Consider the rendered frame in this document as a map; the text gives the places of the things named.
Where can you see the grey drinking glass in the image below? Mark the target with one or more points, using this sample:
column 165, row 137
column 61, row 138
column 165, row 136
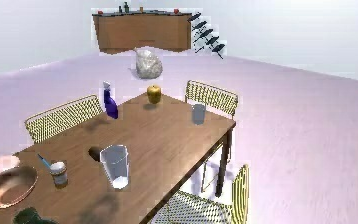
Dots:
column 198, row 114

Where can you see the brown wooden dining table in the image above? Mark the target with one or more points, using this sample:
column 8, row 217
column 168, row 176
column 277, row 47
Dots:
column 160, row 133

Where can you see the yellow apple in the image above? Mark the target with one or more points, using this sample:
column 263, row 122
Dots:
column 154, row 94

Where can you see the purple spray bottle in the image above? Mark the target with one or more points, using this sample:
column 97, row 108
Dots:
column 111, row 105

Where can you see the black stepped rack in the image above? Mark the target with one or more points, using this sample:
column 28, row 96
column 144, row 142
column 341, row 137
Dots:
column 207, row 35

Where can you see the clear glass tumbler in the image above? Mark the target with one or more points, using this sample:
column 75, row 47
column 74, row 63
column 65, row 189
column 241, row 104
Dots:
column 116, row 165

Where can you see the brown wooden counter cabinet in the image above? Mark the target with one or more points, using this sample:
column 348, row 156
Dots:
column 143, row 31

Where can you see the dark green bottle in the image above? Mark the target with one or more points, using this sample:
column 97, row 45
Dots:
column 126, row 7

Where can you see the white lidded brown jar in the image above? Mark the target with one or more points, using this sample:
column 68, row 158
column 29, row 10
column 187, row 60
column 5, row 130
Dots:
column 59, row 174

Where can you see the blue pen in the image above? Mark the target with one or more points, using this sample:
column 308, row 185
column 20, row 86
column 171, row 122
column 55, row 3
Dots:
column 43, row 160

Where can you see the dark green plant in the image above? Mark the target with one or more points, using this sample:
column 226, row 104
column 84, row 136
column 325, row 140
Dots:
column 30, row 216

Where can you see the copper bowl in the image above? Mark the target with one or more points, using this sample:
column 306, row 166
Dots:
column 10, row 188

